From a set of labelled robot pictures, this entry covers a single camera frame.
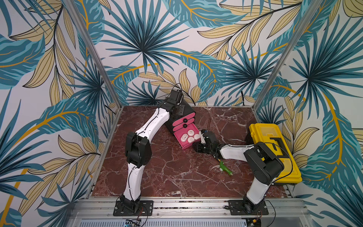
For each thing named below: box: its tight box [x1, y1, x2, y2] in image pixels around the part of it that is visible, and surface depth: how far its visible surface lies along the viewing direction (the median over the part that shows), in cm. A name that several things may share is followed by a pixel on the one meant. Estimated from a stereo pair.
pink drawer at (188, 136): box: [173, 122, 201, 150], surface depth 100 cm
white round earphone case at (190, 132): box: [187, 129, 195, 137], surface depth 102 cm
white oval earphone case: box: [180, 133, 189, 142], surface depth 100 cm
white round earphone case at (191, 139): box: [187, 136, 195, 143], surface depth 99 cm
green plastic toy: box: [219, 160, 234, 176], surface depth 88 cm
